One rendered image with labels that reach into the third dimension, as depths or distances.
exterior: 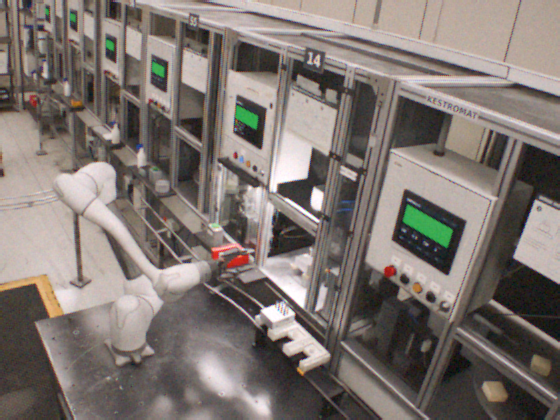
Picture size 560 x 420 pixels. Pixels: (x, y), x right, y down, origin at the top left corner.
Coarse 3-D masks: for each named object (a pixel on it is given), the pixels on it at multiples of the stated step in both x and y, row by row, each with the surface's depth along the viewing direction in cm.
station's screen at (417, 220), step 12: (408, 204) 163; (420, 204) 159; (408, 216) 164; (420, 216) 160; (432, 216) 156; (408, 228) 165; (420, 228) 161; (432, 228) 157; (444, 228) 153; (408, 240) 166; (420, 240) 161; (432, 240) 157; (444, 240) 153; (420, 252) 162; (432, 252) 158; (444, 252) 154
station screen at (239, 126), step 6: (240, 102) 236; (246, 108) 232; (252, 108) 228; (234, 114) 242; (258, 114) 225; (234, 120) 243; (240, 120) 238; (258, 120) 226; (234, 126) 244; (240, 126) 239; (246, 126) 235; (240, 132) 240; (246, 132) 236; (252, 132) 232; (252, 138) 232
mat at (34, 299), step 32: (0, 288) 344; (32, 288) 350; (0, 320) 315; (32, 320) 320; (0, 352) 290; (32, 352) 294; (0, 384) 268; (32, 384) 272; (0, 416) 249; (32, 416) 253
